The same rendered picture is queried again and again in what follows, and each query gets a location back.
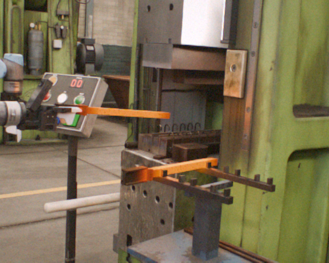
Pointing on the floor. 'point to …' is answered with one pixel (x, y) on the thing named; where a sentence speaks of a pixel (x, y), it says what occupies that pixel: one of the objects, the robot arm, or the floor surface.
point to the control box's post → (72, 151)
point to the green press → (39, 51)
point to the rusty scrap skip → (119, 90)
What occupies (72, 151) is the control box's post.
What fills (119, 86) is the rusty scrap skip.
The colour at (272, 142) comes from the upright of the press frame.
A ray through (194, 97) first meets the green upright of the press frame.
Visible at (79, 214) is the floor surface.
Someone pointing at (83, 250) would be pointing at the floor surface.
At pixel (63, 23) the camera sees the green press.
